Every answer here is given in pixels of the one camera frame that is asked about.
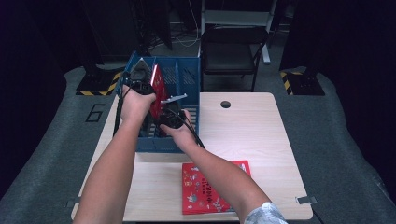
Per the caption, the grey metal table bracket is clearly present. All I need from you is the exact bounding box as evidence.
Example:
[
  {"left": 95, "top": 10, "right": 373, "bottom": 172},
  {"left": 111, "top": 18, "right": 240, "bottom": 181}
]
[
  {"left": 64, "top": 195, "right": 85, "bottom": 209},
  {"left": 295, "top": 195, "right": 318, "bottom": 205}
]

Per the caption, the person's left hand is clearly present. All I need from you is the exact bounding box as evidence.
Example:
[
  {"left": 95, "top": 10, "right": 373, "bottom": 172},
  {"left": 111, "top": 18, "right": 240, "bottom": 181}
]
[{"left": 119, "top": 86, "right": 157, "bottom": 126}]

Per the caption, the black folding chair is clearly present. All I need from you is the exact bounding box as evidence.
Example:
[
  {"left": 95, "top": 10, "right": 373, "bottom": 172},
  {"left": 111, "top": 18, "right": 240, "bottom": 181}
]
[{"left": 199, "top": 26, "right": 271, "bottom": 93}]

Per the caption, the red picture book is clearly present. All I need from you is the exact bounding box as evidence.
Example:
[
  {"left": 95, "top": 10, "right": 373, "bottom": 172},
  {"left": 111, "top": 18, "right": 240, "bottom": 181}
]
[
  {"left": 181, "top": 160, "right": 252, "bottom": 216},
  {"left": 148, "top": 63, "right": 172, "bottom": 121}
]

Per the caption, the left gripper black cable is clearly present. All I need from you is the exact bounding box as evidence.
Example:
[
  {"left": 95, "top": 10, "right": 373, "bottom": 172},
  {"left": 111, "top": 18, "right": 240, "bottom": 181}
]
[{"left": 112, "top": 70, "right": 130, "bottom": 138}]

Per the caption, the white floor cable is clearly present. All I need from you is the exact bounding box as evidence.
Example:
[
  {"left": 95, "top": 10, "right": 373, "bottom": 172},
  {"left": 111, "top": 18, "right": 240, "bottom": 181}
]
[{"left": 172, "top": 29, "right": 201, "bottom": 49}]

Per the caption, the person's grey patterned sleeve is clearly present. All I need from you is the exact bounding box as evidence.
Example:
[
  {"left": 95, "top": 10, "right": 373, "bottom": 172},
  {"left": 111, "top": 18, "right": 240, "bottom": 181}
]
[{"left": 243, "top": 201, "right": 289, "bottom": 224}]

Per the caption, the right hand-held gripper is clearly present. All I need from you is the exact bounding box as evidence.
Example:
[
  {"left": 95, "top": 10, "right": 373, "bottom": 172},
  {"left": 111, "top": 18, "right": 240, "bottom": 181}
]
[{"left": 158, "top": 92, "right": 189, "bottom": 131}]

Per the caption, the blue plastic file rack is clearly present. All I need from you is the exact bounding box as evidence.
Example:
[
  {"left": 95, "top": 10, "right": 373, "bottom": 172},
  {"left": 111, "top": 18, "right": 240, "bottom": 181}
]
[{"left": 122, "top": 55, "right": 201, "bottom": 154}]

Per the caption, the black stand base striped edge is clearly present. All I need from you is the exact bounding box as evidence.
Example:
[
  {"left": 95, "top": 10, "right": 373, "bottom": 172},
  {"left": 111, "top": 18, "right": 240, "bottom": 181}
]
[
  {"left": 279, "top": 70, "right": 326, "bottom": 96},
  {"left": 75, "top": 63, "right": 121, "bottom": 97}
]

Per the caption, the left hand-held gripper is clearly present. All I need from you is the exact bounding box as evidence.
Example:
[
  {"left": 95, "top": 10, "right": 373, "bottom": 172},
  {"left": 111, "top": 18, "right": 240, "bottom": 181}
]
[{"left": 123, "top": 56, "right": 157, "bottom": 96}]

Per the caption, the person's right hand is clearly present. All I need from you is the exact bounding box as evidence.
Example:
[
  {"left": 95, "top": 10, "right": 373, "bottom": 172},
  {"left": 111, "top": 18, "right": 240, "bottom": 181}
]
[{"left": 159, "top": 109, "right": 201, "bottom": 152}]

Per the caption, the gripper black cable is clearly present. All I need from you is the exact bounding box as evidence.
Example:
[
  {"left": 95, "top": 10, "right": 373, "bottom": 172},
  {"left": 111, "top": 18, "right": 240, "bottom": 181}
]
[
  {"left": 166, "top": 106, "right": 206, "bottom": 149},
  {"left": 112, "top": 70, "right": 130, "bottom": 138}
]

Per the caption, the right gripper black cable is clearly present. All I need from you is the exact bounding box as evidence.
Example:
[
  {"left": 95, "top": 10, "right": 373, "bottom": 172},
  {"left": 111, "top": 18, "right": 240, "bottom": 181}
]
[{"left": 166, "top": 106, "right": 206, "bottom": 149}]

